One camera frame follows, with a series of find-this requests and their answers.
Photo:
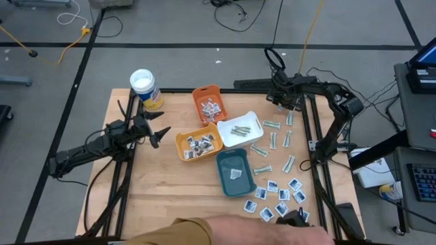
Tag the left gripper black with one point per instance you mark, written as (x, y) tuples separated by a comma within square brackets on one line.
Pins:
[(141, 127)]

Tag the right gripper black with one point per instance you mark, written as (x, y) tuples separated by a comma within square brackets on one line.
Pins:
[(286, 90)]

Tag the green-striped bandage wrapper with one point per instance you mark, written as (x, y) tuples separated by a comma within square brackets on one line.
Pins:
[(288, 164), (290, 118), (259, 150), (262, 169), (271, 124), (273, 140), (238, 132), (287, 138), (243, 128), (280, 108)]

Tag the person's forearm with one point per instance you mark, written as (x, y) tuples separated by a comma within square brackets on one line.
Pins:
[(170, 233)]

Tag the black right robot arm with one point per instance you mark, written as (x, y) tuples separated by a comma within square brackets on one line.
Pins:
[(351, 105)]

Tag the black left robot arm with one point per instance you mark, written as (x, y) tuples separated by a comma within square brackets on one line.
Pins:
[(85, 151)]

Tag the yellow plastic bin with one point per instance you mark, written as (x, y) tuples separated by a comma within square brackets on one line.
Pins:
[(180, 136)]

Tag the Lysol wipes canister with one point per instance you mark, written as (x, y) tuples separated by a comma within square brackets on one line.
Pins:
[(150, 95)]

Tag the orange plastic bin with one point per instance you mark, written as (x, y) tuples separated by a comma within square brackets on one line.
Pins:
[(201, 92)]

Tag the white plastic bin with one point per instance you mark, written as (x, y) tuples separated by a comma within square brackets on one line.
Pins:
[(226, 136)]

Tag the teal plastic bin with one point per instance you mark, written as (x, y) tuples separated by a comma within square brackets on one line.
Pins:
[(226, 163)]

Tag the black metal beam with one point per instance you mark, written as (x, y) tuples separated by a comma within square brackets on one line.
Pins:
[(381, 149)]

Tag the white box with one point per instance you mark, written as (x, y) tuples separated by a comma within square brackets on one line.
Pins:
[(371, 173)]

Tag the black handheld device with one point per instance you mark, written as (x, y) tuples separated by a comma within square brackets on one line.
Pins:
[(289, 218)]

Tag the grey metal base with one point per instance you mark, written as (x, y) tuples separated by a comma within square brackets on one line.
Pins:
[(110, 3), (37, 2)]

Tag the black flat pad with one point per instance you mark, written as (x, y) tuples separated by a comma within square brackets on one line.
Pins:
[(349, 217)]

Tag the grey desk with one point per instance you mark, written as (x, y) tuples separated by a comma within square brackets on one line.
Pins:
[(419, 115)]

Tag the black device box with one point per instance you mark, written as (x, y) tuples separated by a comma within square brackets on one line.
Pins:
[(420, 81)]

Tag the lying wipes canister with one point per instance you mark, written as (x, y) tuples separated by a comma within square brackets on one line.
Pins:
[(391, 190)]

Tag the black round floor puck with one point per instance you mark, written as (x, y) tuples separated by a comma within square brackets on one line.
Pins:
[(33, 53)]

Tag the grey metal foot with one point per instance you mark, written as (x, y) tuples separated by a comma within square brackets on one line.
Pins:
[(15, 81)]

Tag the computer monitor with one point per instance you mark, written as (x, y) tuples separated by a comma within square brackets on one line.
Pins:
[(427, 56)]

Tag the black wheeled object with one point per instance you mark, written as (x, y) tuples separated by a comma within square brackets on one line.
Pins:
[(4, 115)]

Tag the small red object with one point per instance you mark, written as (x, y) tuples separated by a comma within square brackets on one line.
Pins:
[(433, 133)]

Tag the black computer keyboard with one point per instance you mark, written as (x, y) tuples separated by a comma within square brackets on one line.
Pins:
[(424, 182)]

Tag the grey side table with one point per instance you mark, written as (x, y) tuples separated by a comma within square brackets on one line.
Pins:
[(417, 214)]

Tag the silver mounting bracket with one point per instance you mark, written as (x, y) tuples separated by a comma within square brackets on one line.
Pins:
[(312, 145)]

